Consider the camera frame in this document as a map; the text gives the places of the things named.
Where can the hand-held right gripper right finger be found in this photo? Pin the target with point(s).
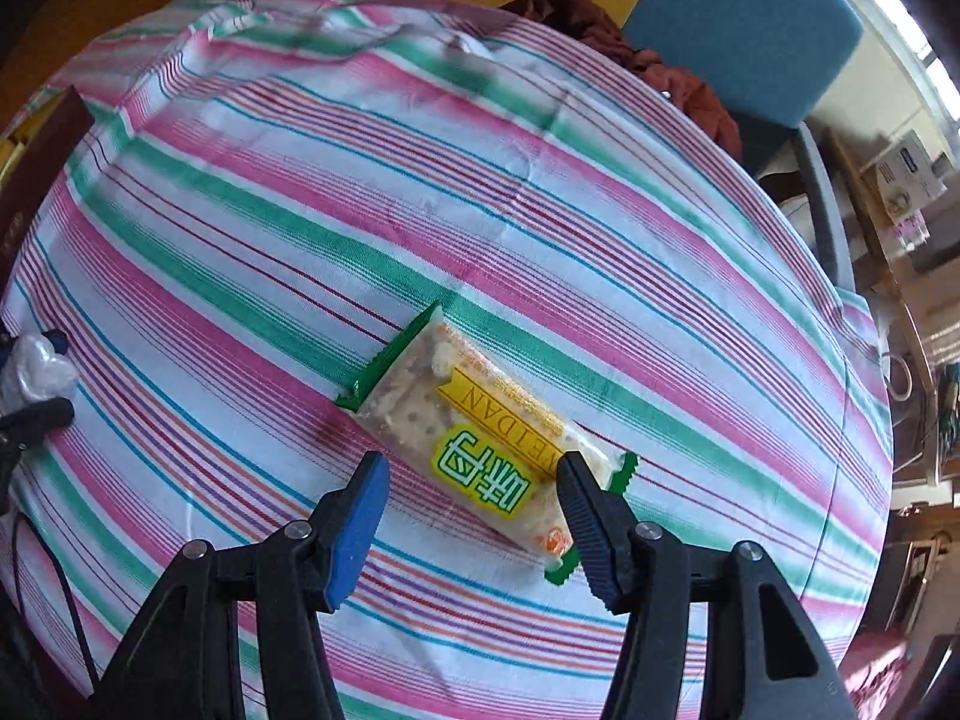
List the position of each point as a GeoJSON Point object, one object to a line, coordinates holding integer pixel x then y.
{"type": "Point", "coordinates": [589, 532]}

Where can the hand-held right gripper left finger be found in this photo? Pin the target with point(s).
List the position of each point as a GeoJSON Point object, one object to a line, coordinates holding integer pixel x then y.
{"type": "Point", "coordinates": [360, 532]}

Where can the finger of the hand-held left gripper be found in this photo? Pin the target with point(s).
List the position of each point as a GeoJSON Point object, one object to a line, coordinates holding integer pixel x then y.
{"type": "Point", "coordinates": [37, 416]}

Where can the green edged snack packet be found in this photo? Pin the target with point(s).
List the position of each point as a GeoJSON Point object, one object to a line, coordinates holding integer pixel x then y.
{"type": "Point", "coordinates": [465, 420]}

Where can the gold tin box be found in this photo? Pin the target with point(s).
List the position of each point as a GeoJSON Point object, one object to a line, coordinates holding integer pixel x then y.
{"type": "Point", "coordinates": [45, 165]}

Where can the red blanket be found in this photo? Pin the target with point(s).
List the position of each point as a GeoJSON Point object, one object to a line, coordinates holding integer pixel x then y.
{"type": "Point", "coordinates": [885, 675]}

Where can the striped tablecloth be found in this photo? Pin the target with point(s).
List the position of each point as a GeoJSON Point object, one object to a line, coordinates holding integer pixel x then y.
{"type": "Point", "coordinates": [450, 202]}

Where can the wooden side shelf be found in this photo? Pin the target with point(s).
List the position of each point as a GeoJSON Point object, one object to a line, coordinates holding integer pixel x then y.
{"type": "Point", "coordinates": [900, 277]}

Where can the dark red cloth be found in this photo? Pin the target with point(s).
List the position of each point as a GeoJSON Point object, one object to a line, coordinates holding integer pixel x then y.
{"type": "Point", "coordinates": [660, 67]}

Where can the white box with blue label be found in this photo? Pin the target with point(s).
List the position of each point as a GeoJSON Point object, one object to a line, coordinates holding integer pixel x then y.
{"type": "Point", "coordinates": [904, 172]}

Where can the grey yellow blue chair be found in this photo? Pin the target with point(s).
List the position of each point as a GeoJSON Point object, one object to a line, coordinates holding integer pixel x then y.
{"type": "Point", "coordinates": [750, 37]}

